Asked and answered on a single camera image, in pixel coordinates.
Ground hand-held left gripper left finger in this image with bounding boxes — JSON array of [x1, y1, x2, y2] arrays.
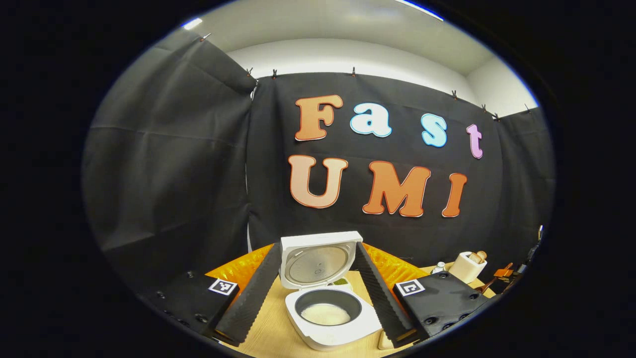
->
[[137, 243, 283, 348]]

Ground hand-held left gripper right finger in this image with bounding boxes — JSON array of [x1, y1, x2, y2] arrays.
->
[[356, 241, 502, 349]]

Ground white rice heap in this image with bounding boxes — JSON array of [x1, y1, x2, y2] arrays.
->
[[301, 303, 351, 326]]

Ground white rice cooker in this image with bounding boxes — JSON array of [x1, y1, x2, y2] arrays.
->
[[280, 231, 383, 352]]

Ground white toaster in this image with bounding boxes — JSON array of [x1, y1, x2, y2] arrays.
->
[[448, 251, 487, 284]]

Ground black backdrop cloth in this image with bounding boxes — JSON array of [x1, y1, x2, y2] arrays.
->
[[82, 30, 556, 319]]

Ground row of small backdrop clips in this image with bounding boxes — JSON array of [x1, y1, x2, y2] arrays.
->
[[200, 32, 532, 122]]

